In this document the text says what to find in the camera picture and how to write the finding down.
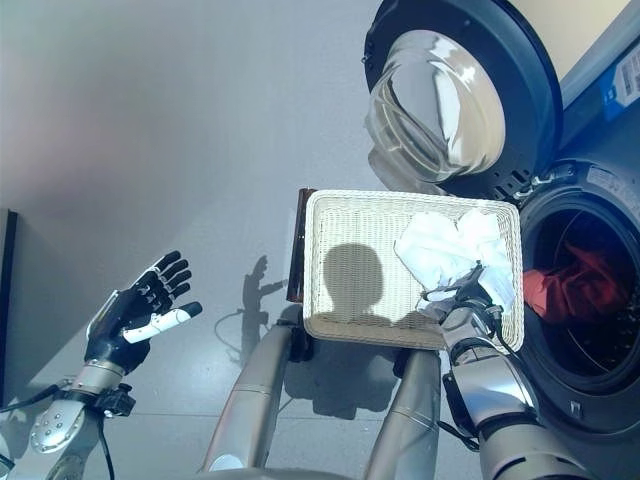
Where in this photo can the white garment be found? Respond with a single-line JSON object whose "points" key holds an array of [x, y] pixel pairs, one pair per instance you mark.
{"points": [[440, 250]]}

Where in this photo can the silver robot torso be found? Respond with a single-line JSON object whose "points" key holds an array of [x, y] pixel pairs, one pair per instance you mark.
{"points": [[280, 475]]}

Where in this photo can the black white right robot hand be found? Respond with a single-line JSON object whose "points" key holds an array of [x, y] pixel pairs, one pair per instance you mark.
{"points": [[467, 287]]}

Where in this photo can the dark grey washing machine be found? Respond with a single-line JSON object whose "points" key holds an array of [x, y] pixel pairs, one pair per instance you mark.
{"points": [[590, 200]]}

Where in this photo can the cream wicker laundry basket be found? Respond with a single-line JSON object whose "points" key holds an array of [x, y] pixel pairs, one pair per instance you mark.
{"points": [[350, 220]]}

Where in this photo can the silver right robot leg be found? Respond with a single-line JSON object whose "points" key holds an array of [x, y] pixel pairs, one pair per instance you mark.
{"points": [[405, 405]]}

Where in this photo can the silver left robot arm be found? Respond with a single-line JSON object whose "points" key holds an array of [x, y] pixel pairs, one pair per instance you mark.
{"points": [[60, 425]]}

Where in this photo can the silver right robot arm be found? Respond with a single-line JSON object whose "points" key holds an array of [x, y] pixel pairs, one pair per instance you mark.
{"points": [[490, 380]]}

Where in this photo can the blue white energy label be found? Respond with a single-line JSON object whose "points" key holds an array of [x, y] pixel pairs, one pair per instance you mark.
{"points": [[622, 85]]}

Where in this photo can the dark edged grey panel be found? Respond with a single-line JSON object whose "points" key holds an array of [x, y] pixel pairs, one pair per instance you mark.
{"points": [[9, 300]]}

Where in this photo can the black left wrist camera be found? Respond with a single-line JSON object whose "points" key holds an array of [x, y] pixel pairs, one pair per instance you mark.
{"points": [[117, 400]]}

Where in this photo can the round washing machine door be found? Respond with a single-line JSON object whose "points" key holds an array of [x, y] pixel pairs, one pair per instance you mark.
{"points": [[450, 100]]}

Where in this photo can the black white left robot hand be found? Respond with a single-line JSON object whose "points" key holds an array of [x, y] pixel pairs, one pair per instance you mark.
{"points": [[115, 340]]}

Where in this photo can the dark brown stool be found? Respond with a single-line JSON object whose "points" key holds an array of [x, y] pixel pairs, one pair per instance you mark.
{"points": [[296, 250]]}

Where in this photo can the red garment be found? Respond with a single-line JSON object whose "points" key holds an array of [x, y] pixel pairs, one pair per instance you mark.
{"points": [[565, 290]]}

